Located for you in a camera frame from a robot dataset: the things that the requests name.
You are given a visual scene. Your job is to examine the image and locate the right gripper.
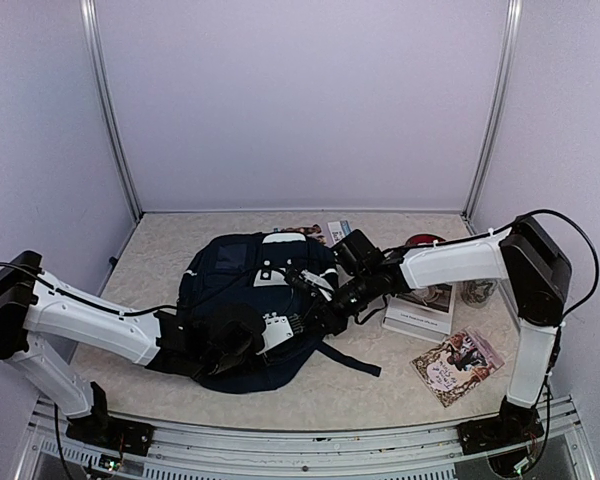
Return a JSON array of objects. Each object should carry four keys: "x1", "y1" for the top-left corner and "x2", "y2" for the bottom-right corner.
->
[{"x1": 298, "y1": 269, "x2": 377, "y2": 335}]

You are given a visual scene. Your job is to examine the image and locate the navy blue backpack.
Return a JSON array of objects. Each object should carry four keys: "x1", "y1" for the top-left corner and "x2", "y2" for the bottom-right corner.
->
[{"x1": 144, "y1": 230, "x2": 384, "y2": 395}]

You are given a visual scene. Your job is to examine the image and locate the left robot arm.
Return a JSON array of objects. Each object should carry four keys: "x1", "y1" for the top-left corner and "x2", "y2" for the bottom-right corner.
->
[{"x1": 0, "y1": 251, "x2": 301, "y2": 456}]

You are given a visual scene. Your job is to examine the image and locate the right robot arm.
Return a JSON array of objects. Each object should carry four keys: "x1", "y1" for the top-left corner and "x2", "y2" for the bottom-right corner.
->
[{"x1": 284, "y1": 210, "x2": 586, "y2": 454}]

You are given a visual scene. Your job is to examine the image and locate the dog cover book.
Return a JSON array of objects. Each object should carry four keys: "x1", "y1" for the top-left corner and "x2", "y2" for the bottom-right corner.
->
[{"x1": 273, "y1": 220, "x2": 352, "y2": 247}]

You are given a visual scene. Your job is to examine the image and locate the red patterned plate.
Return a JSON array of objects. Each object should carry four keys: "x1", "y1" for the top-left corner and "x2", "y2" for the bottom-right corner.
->
[{"x1": 405, "y1": 233, "x2": 445, "y2": 246}]

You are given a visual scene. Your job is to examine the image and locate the coffee cover white book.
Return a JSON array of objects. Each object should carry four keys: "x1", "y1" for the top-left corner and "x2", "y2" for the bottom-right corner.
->
[{"x1": 382, "y1": 284, "x2": 456, "y2": 343}]

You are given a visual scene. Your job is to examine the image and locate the white patterned mug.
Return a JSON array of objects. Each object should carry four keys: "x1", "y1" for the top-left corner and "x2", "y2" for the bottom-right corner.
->
[{"x1": 461, "y1": 279, "x2": 499, "y2": 308}]

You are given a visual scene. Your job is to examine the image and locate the illustrated floral cover book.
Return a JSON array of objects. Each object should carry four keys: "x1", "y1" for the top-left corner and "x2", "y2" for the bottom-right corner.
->
[{"x1": 411, "y1": 327, "x2": 505, "y2": 408}]

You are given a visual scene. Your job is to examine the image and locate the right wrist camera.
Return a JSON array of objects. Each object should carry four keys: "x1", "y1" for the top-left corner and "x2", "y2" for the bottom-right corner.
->
[{"x1": 300, "y1": 270, "x2": 333, "y2": 292}]

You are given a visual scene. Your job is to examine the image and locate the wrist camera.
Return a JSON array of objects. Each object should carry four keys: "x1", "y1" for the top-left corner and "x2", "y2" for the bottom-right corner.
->
[
  {"x1": 262, "y1": 314, "x2": 294, "y2": 352},
  {"x1": 300, "y1": 270, "x2": 333, "y2": 292}
]

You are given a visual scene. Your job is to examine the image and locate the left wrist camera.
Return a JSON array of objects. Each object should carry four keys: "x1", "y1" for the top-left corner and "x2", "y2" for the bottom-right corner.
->
[{"x1": 262, "y1": 314, "x2": 294, "y2": 352}]

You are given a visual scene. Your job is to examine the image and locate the front aluminium rail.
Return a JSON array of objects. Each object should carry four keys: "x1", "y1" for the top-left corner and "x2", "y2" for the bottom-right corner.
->
[{"x1": 14, "y1": 394, "x2": 596, "y2": 480}]

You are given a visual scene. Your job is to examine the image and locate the right aluminium frame post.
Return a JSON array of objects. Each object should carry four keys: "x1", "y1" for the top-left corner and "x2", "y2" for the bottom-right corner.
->
[{"x1": 462, "y1": 0, "x2": 523, "y2": 221}]

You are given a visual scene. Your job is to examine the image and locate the aluminium frame post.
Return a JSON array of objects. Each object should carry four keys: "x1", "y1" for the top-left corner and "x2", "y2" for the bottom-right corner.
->
[
  {"x1": 80, "y1": 0, "x2": 143, "y2": 224},
  {"x1": 462, "y1": 0, "x2": 523, "y2": 221}
]

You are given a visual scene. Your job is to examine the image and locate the left aluminium frame post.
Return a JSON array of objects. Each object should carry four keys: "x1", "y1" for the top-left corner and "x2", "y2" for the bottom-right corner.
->
[{"x1": 80, "y1": 0, "x2": 143, "y2": 224}]

